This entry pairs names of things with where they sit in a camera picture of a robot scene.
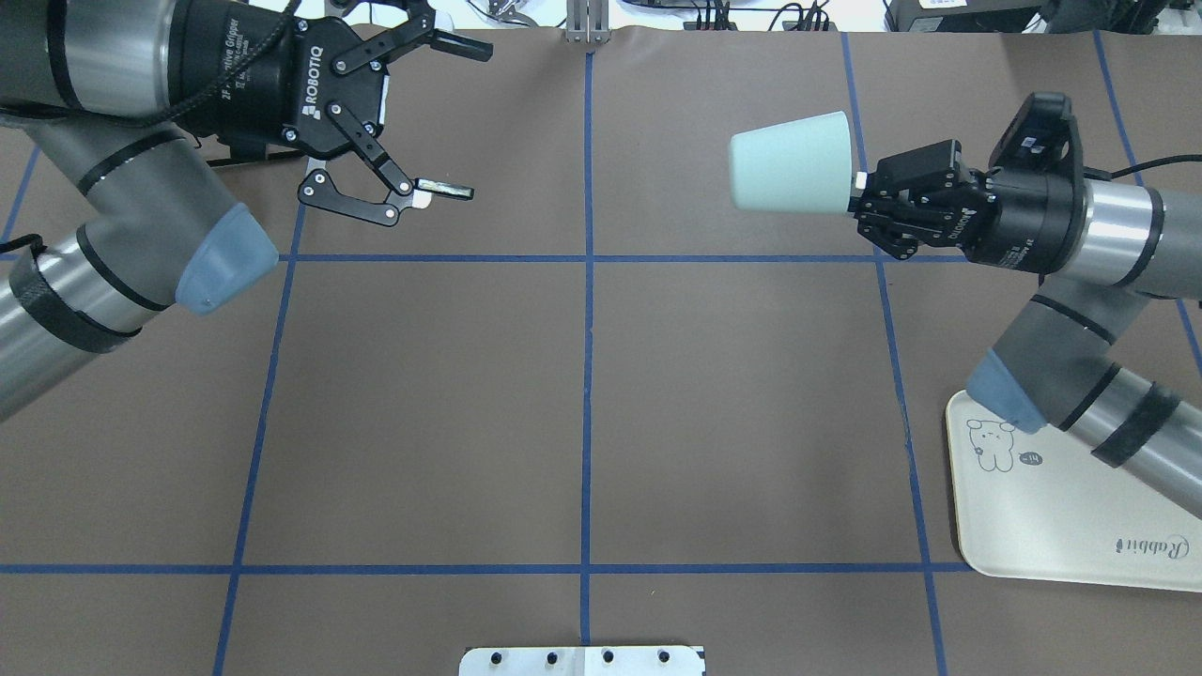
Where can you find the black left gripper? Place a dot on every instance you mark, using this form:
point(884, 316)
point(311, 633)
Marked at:
point(246, 77)

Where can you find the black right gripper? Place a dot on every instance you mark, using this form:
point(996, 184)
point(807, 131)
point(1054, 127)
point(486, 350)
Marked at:
point(1033, 222)

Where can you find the pale green cup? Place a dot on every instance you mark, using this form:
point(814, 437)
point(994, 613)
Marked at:
point(803, 166)

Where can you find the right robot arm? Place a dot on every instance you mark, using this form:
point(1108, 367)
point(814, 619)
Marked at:
point(1103, 250)

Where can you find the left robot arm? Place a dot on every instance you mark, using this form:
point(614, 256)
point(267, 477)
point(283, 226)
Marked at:
point(114, 93)

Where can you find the cream tray with bear drawing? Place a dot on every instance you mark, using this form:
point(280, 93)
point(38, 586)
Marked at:
point(1039, 507)

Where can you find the black wire cup rack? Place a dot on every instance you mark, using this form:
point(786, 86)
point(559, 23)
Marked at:
point(223, 153)

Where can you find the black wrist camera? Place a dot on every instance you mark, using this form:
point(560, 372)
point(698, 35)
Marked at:
point(1042, 137)

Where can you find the grey aluminium post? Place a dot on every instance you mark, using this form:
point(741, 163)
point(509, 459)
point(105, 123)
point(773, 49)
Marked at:
point(587, 22)

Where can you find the white bracket plate with screws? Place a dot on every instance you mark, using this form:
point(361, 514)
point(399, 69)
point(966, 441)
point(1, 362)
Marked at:
point(585, 660)

